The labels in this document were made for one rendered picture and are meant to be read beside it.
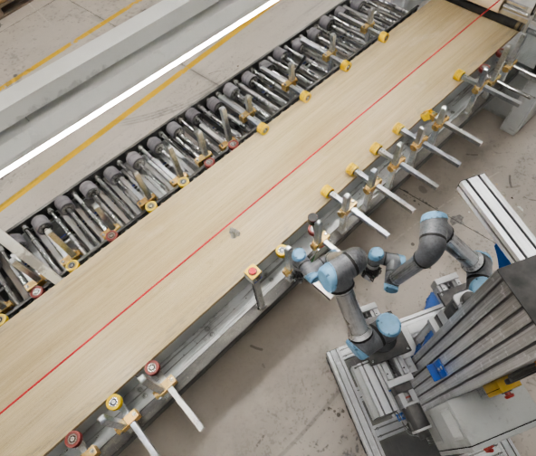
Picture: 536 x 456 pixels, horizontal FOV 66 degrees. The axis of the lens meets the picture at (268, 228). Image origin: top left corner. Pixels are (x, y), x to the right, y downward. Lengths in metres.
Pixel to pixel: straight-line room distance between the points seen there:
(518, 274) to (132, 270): 2.08
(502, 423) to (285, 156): 2.00
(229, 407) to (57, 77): 2.52
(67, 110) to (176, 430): 2.47
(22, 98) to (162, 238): 1.63
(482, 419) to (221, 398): 1.83
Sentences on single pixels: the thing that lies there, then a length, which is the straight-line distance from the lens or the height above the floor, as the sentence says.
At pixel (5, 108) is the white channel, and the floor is 2.46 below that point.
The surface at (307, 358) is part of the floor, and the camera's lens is 3.26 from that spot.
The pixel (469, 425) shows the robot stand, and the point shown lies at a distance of 2.07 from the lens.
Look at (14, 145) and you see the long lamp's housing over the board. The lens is 1.35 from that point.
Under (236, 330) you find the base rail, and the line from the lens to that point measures 2.61.
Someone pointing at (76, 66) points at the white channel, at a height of 2.46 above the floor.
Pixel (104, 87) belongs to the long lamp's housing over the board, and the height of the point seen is 2.37.
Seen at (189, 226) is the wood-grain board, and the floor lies 0.90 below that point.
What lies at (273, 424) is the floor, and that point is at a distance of 3.19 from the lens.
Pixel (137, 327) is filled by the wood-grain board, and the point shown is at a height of 0.90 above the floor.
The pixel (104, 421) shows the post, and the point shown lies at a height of 1.11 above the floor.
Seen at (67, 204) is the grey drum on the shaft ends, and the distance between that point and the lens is 3.26.
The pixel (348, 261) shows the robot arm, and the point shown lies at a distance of 1.76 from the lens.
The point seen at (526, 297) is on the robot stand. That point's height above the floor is 2.03.
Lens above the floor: 3.17
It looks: 59 degrees down
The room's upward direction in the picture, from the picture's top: 8 degrees counter-clockwise
